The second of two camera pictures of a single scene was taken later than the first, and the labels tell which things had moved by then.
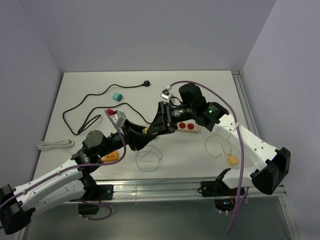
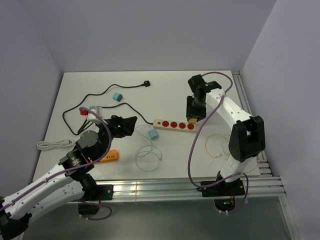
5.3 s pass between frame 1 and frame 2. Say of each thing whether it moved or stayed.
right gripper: moved
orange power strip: stayed
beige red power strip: stayed
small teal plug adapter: stayed
